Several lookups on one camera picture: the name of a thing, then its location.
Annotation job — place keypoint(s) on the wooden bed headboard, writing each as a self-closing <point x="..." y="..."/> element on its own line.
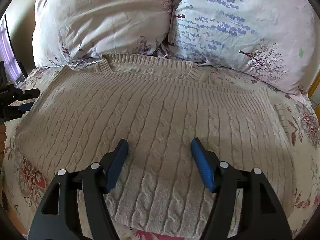
<point x="313" y="94"/>

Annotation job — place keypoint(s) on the blue lavender print pillow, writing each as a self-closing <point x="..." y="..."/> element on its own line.
<point x="272" y="40"/>

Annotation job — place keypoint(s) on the beige cable knit sweater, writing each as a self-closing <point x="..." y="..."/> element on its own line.
<point x="159" y="106"/>

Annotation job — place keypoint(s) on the pink floral pillow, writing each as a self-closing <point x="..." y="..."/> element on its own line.
<point x="74" y="31"/>

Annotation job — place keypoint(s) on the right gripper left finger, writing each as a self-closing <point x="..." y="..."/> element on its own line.
<point x="57" y="216"/>

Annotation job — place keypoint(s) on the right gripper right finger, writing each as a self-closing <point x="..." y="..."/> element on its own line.
<point x="262" y="215"/>

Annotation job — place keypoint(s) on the person's left hand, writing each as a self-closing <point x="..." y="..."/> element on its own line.
<point x="3" y="138"/>

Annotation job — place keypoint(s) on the monitor screen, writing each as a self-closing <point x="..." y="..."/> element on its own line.
<point x="15" y="72"/>

